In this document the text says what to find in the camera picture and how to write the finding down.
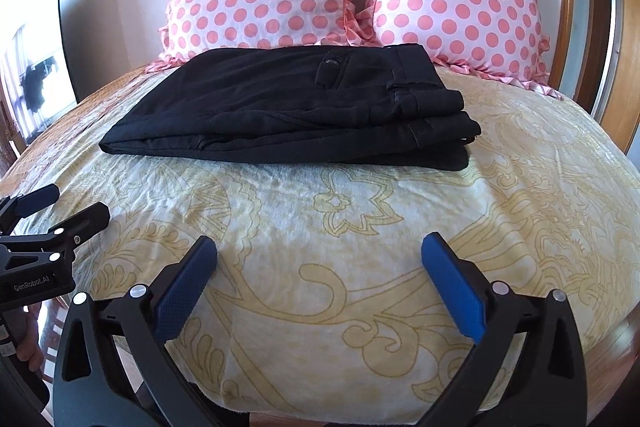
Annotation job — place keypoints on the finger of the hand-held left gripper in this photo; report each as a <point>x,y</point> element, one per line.
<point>85,222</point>
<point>35,202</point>

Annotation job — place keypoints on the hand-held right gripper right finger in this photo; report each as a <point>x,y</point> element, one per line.
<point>452,287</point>

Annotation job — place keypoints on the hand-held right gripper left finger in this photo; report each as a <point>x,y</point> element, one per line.
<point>182,289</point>

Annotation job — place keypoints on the black pants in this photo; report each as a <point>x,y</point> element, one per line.
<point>280,107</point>

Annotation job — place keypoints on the person's left hand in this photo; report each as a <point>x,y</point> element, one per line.
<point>31,337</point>

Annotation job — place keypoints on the yellow patterned bedspread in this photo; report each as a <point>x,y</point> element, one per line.
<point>350,257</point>

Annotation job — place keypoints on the dark wooden door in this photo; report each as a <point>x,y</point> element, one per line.
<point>600,42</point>

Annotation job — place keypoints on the wooden door frame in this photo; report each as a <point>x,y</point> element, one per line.
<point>565,7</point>

